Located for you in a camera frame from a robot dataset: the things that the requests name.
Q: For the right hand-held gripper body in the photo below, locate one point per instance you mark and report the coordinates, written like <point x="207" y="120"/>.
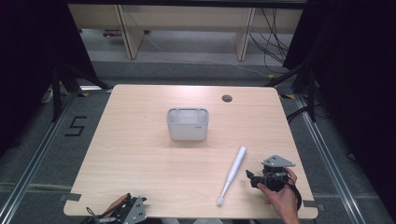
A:
<point x="275" y="174"/>

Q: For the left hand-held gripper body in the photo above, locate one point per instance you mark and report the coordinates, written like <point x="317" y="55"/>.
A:
<point x="133" y="211"/>

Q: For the white electric toothbrush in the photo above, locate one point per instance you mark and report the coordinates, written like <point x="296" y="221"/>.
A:
<point x="234" y="170"/>

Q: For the white compartment holder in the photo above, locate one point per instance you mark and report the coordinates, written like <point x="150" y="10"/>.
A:
<point x="187" y="128"/>

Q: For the person's left hand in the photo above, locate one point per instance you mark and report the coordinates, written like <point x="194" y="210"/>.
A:
<point x="116" y="203"/>

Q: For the person's right hand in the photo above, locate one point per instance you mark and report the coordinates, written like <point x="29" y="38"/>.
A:
<point x="281" y="200"/>

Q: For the grey tape strip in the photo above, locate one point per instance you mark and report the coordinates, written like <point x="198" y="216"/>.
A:
<point x="70" y="197"/>
<point x="313" y="205"/>

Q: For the black metal stand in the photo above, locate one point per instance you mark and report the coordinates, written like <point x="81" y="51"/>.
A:
<point x="310" y="93"/>
<point x="56" y="96"/>

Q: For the black curtain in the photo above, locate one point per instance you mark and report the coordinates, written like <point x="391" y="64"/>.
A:
<point x="351" y="77"/>
<point x="28" y="62"/>

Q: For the light wooden desk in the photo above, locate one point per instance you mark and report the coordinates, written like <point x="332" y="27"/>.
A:
<point x="186" y="18"/>

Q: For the metal floor rail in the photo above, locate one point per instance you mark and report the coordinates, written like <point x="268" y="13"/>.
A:
<point x="34" y="158"/>
<point x="330" y="161"/>

